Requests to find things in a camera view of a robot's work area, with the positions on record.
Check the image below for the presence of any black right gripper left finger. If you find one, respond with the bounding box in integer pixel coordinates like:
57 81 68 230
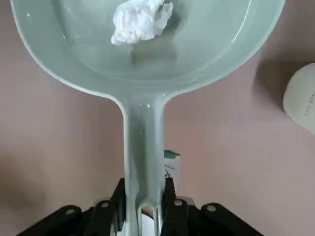
14 178 126 236

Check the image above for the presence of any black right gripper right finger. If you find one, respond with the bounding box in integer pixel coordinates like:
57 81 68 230
161 177 269 236

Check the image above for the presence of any white paper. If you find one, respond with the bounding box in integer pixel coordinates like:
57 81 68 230
110 0 174 46

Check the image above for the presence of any pale green plastic dustpan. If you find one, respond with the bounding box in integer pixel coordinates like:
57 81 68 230
9 0 286 236

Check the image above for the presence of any white green paper tag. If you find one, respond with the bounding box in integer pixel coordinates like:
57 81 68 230
163 149 181 184

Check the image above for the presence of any small cream bin with lid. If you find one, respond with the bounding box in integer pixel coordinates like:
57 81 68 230
282 62 315 136

